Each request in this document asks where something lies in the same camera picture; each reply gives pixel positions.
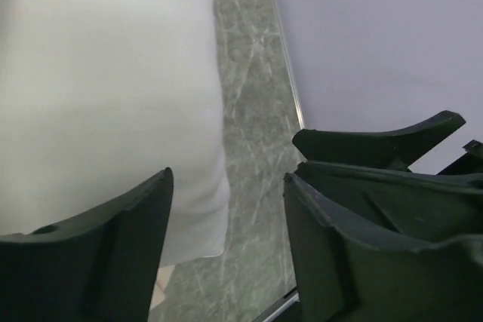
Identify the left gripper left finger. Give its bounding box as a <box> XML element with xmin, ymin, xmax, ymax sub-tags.
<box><xmin>1</xmin><ymin>169</ymin><xmax>174</xmax><ymax>321</ymax></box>

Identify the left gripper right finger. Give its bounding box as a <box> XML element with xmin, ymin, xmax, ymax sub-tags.
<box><xmin>284</xmin><ymin>162</ymin><xmax>482</xmax><ymax>321</ymax></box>

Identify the grey plush pillowcase cream ruffle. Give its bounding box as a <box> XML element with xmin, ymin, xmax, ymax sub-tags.
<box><xmin>149</xmin><ymin>265</ymin><xmax>175</xmax><ymax>310</ymax></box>

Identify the white pillow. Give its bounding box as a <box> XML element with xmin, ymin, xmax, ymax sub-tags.
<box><xmin>1</xmin><ymin>0</ymin><xmax>229</xmax><ymax>266</ymax></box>

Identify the aluminium mounting rail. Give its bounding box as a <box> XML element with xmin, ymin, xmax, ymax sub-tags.
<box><xmin>254</xmin><ymin>287</ymin><xmax>303</xmax><ymax>322</ymax></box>

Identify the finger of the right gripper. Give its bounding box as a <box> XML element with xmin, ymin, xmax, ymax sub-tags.
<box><xmin>292</xmin><ymin>110</ymin><xmax>466</xmax><ymax>170</ymax></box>

